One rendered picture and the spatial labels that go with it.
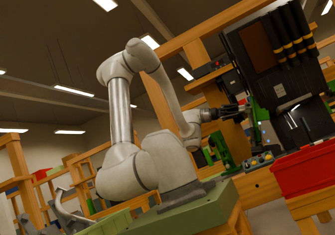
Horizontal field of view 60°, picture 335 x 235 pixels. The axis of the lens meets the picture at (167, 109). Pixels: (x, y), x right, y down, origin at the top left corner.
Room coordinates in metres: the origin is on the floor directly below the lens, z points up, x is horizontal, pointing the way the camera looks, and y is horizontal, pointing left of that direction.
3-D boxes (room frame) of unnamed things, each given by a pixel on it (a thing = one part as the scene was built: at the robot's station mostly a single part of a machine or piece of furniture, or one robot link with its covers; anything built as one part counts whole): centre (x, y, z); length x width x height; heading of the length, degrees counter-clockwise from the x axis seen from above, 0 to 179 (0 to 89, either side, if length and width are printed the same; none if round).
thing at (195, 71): (1.97, -0.34, 1.59); 0.15 x 0.07 x 0.07; 75
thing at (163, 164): (1.11, 0.08, 1.09); 0.18 x 0.16 x 0.22; 72
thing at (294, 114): (1.79, -0.70, 1.07); 0.30 x 0.18 x 0.34; 75
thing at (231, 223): (1.11, 0.07, 0.83); 0.32 x 0.32 x 0.04; 74
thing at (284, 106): (1.56, -0.61, 1.11); 0.39 x 0.16 x 0.03; 165
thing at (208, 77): (1.93, -0.63, 1.52); 0.90 x 0.25 x 0.04; 75
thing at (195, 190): (1.11, 0.05, 0.95); 0.22 x 0.18 x 0.06; 85
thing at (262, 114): (1.64, -0.48, 1.17); 0.13 x 0.12 x 0.20; 75
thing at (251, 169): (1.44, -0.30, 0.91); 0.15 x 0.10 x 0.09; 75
